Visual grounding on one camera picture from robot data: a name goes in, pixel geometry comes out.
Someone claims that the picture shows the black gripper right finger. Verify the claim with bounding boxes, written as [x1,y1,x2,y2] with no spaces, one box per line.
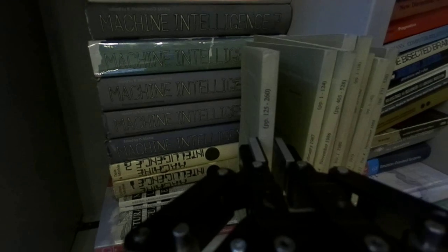
[271,137,306,190]

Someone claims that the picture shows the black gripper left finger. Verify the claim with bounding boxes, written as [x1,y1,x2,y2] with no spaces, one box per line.
[239,137,268,178]

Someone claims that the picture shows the thin cream paper book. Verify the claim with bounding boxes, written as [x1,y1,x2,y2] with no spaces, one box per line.
[239,46,280,168]

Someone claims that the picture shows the stack of cream paper books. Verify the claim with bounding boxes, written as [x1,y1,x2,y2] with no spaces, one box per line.
[253,34,396,174]

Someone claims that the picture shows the grey Machine Intelligence books row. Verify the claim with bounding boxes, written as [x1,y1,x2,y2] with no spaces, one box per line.
[84,3,294,164]

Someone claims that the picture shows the green-jacket Machine Intelligence book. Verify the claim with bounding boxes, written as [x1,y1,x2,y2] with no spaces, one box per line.
[88,36,252,77]

